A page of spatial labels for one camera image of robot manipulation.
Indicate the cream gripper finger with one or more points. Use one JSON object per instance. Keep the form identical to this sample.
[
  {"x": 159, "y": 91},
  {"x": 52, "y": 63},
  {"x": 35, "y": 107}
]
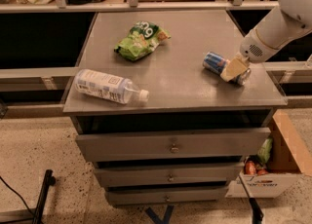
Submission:
[{"x": 237, "y": 65}]

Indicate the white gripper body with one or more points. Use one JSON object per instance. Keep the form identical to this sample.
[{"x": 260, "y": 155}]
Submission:
[{"x": 253, "y": 49}]

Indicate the red bull can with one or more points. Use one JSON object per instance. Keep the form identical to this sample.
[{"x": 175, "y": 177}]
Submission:
[{"x": 217, "y": 63}]

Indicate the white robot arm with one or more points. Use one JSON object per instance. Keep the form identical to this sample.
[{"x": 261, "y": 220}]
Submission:
[{"x": 289, "y": 20}]

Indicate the clear plastic water bottle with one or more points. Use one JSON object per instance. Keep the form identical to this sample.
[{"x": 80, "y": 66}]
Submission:
[{"x": 109, "y": 87}]

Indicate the top grey drawer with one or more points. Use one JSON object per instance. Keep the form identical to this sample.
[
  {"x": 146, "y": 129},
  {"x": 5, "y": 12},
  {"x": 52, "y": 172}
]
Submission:
[{"x": 171, "y": 144}]

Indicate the grey drawer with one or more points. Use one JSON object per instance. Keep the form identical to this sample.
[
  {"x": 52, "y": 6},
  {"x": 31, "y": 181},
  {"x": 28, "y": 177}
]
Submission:
[
  {"x": 171, "y": 144},
  {"x": 163, "y": 196},
  {"x": 166, "y": 175}
]

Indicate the grey drawer cabinet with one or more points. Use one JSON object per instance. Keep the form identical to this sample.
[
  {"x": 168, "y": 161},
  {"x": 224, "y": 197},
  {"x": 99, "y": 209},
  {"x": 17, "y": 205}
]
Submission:
[{"x": 184, "y": 96}]

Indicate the green snack bag in box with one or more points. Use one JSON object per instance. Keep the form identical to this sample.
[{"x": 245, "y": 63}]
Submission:
[{"x": 263, "y": 153}]

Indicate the green chip bag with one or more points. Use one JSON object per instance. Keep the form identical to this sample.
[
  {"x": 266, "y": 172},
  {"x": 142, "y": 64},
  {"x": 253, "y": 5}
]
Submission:
[{"x": 143, "y": 39}]

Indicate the cardboard box with snacks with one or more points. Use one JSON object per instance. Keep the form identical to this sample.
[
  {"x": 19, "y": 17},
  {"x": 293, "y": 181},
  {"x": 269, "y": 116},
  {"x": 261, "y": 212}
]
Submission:
[{"x": 289, "y": 160}]

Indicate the orange snack packs in box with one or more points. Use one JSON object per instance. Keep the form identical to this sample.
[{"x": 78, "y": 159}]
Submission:
[{"x": 251, "y": 168}]

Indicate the middle grey drawer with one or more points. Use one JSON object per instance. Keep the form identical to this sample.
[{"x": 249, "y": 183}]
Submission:
[{"x": 166, "y": 175}]

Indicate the black stand leg right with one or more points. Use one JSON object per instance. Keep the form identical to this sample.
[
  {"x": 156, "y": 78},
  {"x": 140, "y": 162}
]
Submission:
[{"x": 257, "y": 213}]

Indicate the black stand leg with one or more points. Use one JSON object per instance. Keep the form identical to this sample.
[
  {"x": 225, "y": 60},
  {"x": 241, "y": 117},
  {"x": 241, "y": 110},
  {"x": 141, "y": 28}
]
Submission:
[
  {"x": 48, "y": 181},
  {"x": 257, "y": 213}
]

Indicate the bottom grey drawer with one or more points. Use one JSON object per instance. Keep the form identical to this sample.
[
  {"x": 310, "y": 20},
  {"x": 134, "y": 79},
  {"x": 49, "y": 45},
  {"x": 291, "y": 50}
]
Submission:
[{"x": 163, "y": 196}]

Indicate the black stand leg left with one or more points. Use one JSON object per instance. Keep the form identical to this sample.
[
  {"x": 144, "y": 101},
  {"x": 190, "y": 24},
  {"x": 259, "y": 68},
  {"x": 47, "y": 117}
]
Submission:
[{"x": 48, "y": 181}]

